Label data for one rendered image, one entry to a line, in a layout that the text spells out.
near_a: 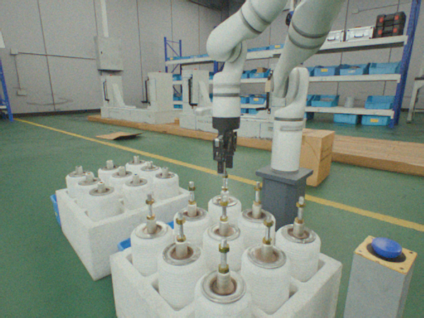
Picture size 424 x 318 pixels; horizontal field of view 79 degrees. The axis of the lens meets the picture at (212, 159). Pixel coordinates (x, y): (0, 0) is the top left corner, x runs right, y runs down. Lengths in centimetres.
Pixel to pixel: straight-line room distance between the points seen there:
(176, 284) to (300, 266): 26
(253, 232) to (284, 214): 25
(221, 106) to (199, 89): 268
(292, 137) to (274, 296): 48
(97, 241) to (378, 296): 70
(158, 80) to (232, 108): 322
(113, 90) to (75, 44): 249
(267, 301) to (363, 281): 17
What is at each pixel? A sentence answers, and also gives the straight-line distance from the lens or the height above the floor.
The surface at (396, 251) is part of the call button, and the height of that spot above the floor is 33.
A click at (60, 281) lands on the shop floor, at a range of 99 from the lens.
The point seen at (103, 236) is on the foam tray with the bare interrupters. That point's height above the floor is 14.
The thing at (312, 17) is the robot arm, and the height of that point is 71.
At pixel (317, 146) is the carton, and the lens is 162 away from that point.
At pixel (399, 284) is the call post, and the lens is 50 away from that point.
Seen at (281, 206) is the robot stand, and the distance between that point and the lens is 88.
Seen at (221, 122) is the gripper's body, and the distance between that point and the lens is 66.
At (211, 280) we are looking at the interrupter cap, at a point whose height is 25.
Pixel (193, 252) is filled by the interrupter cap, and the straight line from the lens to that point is 55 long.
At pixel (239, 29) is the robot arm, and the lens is 63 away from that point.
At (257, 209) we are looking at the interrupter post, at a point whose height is 27.
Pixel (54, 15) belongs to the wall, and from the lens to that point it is 723.
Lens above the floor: 57
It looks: 15 degrees down
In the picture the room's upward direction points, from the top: straight up
